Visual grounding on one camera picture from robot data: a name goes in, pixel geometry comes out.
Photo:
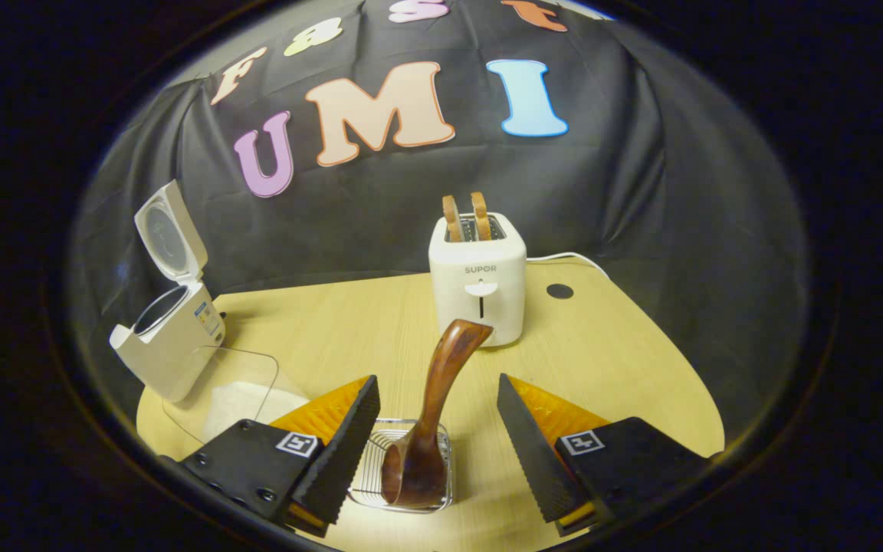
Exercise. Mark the white rice cooker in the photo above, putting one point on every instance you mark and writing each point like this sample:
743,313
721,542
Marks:
173,345

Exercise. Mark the brown wooden spoon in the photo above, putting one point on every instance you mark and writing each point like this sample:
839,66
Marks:
438,399

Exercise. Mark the clear plastic container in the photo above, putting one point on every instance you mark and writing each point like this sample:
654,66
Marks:
246,368

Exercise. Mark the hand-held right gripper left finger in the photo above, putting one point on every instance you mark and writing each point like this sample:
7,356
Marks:
334,460

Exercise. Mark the white uncooked rice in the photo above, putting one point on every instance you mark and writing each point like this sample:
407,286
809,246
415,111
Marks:
246,402

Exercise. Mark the black round table grommet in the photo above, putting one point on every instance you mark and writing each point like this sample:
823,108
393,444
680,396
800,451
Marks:
559,291

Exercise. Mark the black backdrop cloth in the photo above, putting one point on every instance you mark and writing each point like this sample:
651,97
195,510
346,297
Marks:
641,192

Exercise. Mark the white toaster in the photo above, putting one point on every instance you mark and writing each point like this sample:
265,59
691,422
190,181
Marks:
480,307

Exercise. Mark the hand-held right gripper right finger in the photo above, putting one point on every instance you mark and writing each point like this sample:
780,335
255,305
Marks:
537,460

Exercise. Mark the toasted bread slice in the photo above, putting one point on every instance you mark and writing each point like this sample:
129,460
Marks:
480,215
452,218

